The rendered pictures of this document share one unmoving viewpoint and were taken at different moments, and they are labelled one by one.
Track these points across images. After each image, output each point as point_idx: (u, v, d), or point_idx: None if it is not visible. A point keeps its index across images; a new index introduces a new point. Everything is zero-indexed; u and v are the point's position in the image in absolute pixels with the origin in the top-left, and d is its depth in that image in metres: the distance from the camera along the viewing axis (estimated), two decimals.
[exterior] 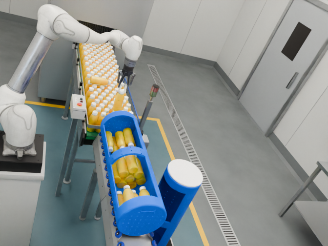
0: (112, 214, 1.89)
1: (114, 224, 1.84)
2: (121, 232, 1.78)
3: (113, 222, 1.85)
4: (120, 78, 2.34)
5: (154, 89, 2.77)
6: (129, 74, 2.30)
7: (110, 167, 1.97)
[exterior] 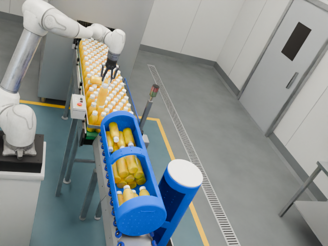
0: (112, 214, 1.89)
1: (114, 224, 1.84)
2: (121, 232, 1.78)
3: (113, 222, 1.85)
4: (104, 71, 2.35)
5: (154, 89, 2.77)
6: (112, 68, 2.32)
7: (110, 167, 1.97)
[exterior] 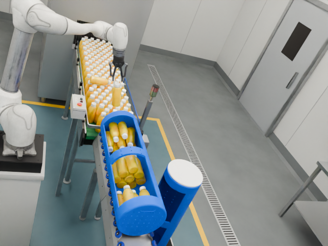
0: (112, 214, 1.89)
1: (114, 224, 1.84)
2: (121, 232, 1.78)
3: (113, 222, 1.85)
4: (113, 71, 2.22)
5: (154, 89, 2.77)
6: (120, 65, 2.17)
7: (110, 166, 1.97)
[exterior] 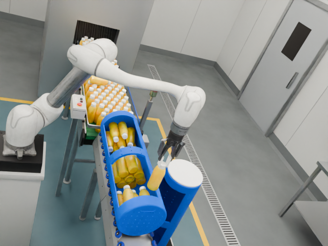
0: (112, 214, 1.89)
1: (114, 224, 1.84)
2: (121, 232, 1.78)
3: (113, 222, 1.85)
4: (163, 148, 1.61)
5: None
6: (176, 144, 1.58)
7: (110, 166, 1.97)
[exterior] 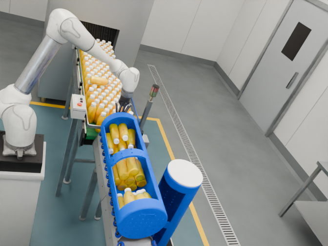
0: (111, 213, 1.90)
1: (113, 223, 1.85)
2: (120, 235, 1.77)
3: (114, 220, 1.85)
4: (124, 111, 2.33)
5: (154, 89, 2.77)
6: None
7: (111, 169, 1.96)
